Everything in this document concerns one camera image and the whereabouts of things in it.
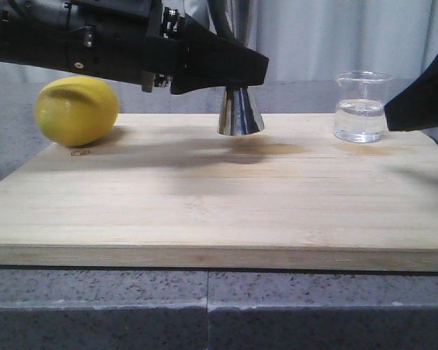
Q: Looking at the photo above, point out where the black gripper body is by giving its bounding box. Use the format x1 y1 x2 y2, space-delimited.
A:
0 1 185 92

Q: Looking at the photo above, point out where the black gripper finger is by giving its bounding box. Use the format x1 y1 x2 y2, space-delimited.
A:
170 15 269 95
384 54 438 131

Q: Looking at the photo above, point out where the small glass measuring beaker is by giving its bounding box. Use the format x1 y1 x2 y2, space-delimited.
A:
333 71 392 144

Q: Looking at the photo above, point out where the steel double jigger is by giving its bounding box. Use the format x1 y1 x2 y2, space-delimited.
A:
218 87 265 136

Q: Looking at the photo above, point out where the grey curtain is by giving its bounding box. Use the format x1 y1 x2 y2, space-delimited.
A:
0 0 438 84

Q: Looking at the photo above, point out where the yellow lemon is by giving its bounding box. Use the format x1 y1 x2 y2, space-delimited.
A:
34 76 120 147

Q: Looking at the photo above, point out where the light wooden cutting board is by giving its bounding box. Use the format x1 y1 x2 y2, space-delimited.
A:
0 114 438 272

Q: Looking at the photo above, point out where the black cable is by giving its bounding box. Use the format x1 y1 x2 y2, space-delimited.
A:
207 0 238 41

